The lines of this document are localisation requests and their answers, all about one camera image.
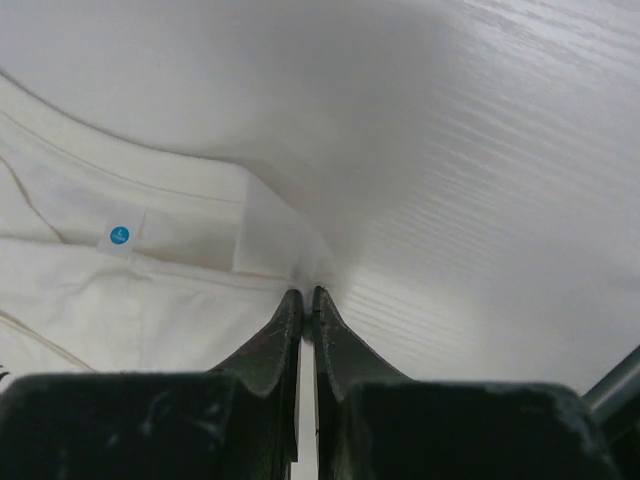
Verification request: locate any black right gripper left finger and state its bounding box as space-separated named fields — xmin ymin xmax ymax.
xmin=1 ymin=290 xmax=304 ymax=479

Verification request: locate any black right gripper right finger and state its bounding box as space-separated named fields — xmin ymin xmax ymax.
xmin=311 ymin=288 xmax=620 ymax=479

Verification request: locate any white t shirt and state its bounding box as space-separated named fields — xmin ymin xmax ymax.
xmin=1 ymin=80 xmax=333 ymax=385

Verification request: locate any aluminium frame rail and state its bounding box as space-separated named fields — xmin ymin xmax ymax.
xmin=582 ymin=342 xmax=640 ymax=480

